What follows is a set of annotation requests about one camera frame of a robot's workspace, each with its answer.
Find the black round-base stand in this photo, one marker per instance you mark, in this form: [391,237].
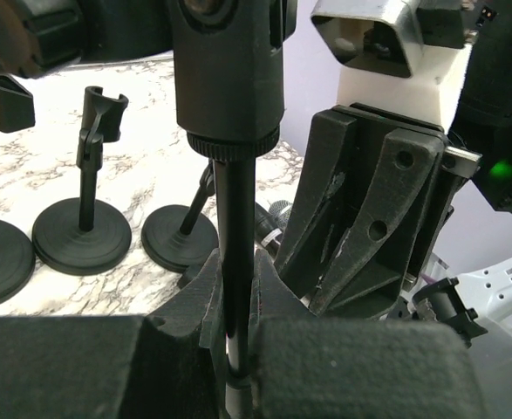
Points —
[177,237]
[83,235]
[17,256]

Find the black tripod mic stand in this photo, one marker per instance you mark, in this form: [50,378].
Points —
[228,77]

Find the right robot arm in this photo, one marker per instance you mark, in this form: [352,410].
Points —
[483,120]

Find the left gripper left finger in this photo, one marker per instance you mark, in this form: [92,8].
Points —
[167,364]

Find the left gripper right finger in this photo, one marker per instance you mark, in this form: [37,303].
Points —
[303,366]

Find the black microphone silver grille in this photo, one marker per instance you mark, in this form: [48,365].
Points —
[280,212]

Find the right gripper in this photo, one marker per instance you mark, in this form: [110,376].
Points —
[365,257]

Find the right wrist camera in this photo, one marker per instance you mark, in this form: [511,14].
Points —
[400,56]

